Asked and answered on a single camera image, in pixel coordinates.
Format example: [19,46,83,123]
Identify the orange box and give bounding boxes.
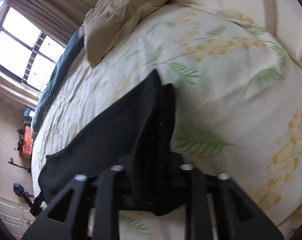
[17,126,33,159]

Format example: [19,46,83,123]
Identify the floral bed sheet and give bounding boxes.
[31,5,302,239]

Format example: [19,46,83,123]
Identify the dark teal blanket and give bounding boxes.
[31,29,84,133]

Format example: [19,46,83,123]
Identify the beige pillow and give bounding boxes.
[83,0,169,67]

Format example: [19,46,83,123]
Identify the beige curtain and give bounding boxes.
[0,0,98,107]

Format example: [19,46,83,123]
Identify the window with dark frame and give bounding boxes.
[0,7,65,94]

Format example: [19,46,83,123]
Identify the black pants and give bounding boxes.
[38,70,184,216]

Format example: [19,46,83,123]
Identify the black tripod stand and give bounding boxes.
[13,183,44,217]

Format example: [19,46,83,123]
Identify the white cabinet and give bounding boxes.
[0,197,35,239]

